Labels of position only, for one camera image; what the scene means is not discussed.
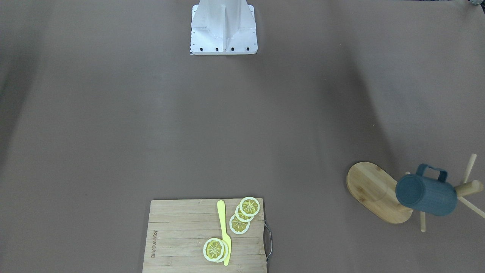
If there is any dark teal cup yellow inside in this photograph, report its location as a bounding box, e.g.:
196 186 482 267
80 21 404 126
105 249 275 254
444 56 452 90
395 163 458 217

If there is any wooden cup storage rack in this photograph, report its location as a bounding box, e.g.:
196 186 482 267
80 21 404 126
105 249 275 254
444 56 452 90
346 154 484 232

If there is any yellow plastic knife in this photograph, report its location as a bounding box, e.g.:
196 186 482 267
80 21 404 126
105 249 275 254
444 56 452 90
217 200 232 266

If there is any middle overlapping lemon slice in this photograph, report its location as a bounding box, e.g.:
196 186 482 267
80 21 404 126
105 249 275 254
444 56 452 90
235 205 255 223

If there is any overlapping lemon slice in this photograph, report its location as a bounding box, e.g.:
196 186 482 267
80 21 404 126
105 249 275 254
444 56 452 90
229 214 250 235
235 205 255 223

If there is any upper overlapping lemon slice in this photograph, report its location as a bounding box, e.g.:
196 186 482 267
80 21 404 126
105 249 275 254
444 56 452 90
229 214 250 235

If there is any bamboo cutting board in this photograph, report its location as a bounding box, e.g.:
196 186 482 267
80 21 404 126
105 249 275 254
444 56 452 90
142 198 273 273

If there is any lemon slice beside knife blade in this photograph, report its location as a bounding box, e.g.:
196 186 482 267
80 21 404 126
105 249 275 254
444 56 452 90
203 237 224 263

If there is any lemon slice under knife blade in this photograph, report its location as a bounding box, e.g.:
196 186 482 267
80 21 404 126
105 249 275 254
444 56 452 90
217 240 229 263

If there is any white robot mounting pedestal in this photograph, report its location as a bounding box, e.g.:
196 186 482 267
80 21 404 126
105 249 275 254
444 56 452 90
189 0 258 55

